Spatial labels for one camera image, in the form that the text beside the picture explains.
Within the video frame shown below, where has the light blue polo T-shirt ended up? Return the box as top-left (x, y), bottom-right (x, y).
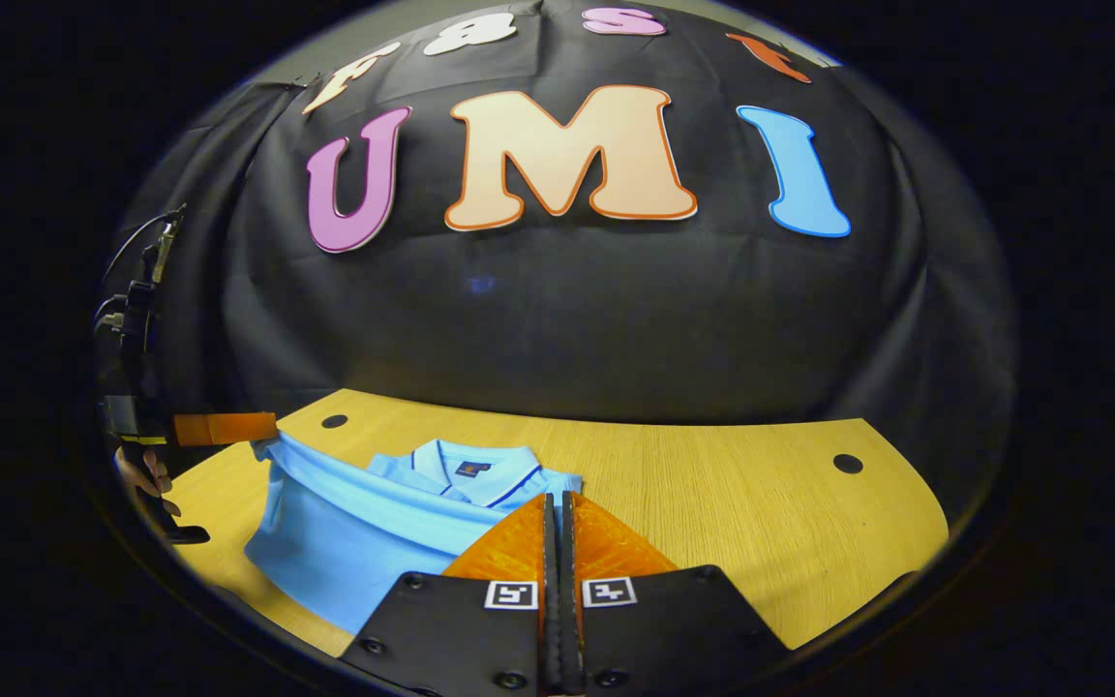
top-left (245, 433), bottom-right (585, 635)

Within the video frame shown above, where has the black backdrop cloth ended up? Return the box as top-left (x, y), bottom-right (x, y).
top-left (107, 0), bottom-right (1018, 485)

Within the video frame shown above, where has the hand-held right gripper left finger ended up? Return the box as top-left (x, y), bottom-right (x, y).
top-left (340, 492), bottom-right (559, 697)

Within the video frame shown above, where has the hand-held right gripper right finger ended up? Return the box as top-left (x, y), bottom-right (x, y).
top-left (562, 491), bottom-right (793, 697)

